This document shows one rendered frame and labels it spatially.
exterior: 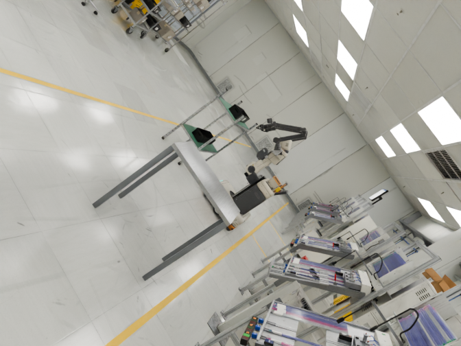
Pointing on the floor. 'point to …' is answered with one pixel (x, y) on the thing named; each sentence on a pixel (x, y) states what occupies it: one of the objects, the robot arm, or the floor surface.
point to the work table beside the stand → (215, 195)
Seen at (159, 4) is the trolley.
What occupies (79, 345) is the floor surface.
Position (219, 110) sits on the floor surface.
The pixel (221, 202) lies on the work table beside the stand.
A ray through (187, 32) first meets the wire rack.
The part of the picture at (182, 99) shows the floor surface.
